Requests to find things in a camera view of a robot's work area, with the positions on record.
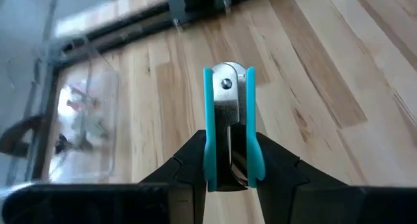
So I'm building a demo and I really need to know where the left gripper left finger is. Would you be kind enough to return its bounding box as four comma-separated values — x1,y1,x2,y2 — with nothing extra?
0,129,209,224

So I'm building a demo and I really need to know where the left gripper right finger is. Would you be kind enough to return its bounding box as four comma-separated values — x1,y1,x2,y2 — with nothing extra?
255,132,417,224

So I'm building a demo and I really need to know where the teal staple remover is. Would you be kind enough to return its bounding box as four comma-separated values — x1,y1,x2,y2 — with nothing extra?
202,61,266,193

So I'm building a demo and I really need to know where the clear staple remover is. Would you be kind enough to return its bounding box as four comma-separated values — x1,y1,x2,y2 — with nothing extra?
73,115,108,140

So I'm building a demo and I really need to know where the clear plastic bin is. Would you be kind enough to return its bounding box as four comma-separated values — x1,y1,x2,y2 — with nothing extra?
47,67,120,184

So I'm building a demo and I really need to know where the black table clamp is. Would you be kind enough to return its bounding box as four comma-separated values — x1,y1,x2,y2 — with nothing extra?
0,115,45,157

